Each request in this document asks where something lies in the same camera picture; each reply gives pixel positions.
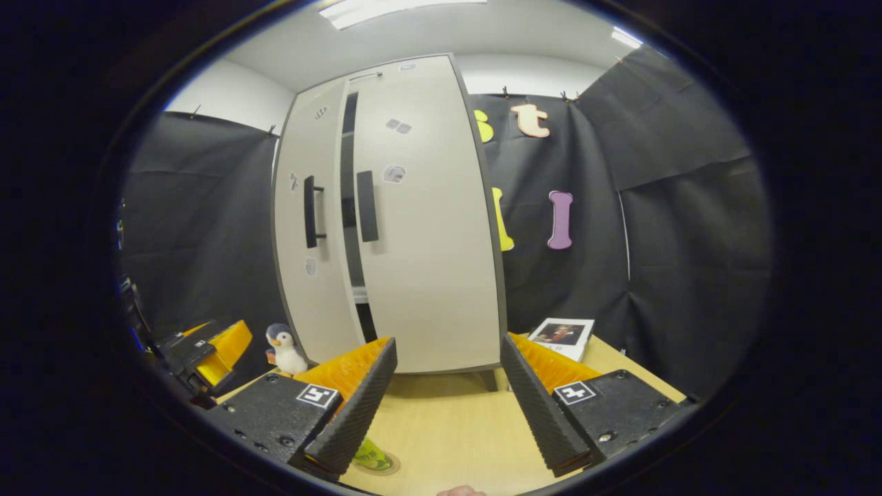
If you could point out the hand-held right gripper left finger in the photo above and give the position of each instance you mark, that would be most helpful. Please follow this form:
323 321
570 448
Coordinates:
358 413

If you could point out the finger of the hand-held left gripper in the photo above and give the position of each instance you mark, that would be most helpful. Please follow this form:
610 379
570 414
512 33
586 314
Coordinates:
231 344
196 329

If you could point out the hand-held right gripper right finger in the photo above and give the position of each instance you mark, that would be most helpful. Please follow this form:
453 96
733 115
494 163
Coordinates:
534 413

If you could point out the green label plastic bottle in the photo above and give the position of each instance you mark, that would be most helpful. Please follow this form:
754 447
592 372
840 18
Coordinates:
372 456

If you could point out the white cabinet door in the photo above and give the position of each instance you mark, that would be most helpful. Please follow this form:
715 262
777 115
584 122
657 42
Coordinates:
310 289
434 262

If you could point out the white grey cabinet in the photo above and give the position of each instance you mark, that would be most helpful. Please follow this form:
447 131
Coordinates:
353 262

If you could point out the penguin plush toy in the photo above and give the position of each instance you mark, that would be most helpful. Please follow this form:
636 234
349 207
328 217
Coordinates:
286 351

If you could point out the white book portrait cover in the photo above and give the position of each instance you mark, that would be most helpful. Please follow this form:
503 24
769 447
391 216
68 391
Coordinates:
561 336

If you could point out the ceiling light panel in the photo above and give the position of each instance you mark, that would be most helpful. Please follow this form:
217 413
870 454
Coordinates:
372 8
626 37

